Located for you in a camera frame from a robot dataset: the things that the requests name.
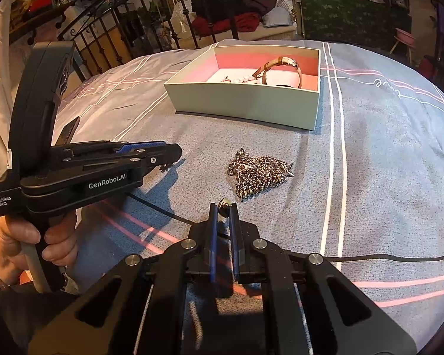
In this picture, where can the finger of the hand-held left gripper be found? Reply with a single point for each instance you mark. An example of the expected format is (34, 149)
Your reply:
(144, 145)
(159, 157)

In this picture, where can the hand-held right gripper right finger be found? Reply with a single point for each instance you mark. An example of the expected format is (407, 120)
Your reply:
(236, 251)

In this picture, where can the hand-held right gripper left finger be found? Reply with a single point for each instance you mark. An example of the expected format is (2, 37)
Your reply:
(213, 251)

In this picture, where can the small gold jewelry piece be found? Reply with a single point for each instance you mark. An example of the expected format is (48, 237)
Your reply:
(225, 204)

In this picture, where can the pale green cardboard box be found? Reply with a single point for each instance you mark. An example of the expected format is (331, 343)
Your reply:
(244, 100)

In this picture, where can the person's left hand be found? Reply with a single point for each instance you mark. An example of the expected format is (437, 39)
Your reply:
(11, 236)

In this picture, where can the red clothes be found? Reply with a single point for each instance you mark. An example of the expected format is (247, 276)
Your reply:
(225, 24)

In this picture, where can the cream wicker sofa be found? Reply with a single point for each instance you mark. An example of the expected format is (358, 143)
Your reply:
(277, 34)

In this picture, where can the light grey cloth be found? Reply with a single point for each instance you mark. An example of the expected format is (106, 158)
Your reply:
(277, 18)

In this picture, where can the green patterned cabinet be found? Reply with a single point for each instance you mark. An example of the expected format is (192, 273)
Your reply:
(347, 14)

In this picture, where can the red bin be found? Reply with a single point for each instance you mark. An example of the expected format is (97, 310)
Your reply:
(425, 66)

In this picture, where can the pink stool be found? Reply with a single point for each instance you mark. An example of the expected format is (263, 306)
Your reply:
(405, 36)

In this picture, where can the cluttered wall shelf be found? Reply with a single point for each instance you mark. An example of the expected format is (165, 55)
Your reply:
(40, 7)

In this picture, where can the black metal bed frame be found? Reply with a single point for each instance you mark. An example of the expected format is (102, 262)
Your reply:
(227, 3)

